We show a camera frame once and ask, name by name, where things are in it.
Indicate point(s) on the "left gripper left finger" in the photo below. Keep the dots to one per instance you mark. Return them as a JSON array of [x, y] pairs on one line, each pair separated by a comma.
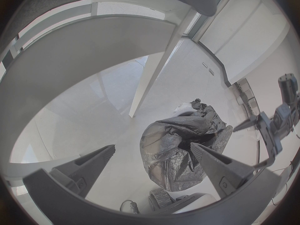
[[93, 166]]

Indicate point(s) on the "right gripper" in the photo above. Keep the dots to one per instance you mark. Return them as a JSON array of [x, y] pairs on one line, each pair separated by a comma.
[[269, 135]]

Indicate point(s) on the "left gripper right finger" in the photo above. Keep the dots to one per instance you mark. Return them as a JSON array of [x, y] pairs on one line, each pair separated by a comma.
[[218, 166]]

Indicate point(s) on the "black plastic bag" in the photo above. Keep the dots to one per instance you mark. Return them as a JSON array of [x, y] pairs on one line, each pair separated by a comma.
[[168, 167]]

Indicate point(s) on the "white round table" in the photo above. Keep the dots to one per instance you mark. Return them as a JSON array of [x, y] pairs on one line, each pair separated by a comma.
[[70, 43]]

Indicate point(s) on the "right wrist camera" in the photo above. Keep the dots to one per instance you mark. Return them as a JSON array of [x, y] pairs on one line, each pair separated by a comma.
[[281, 116]]

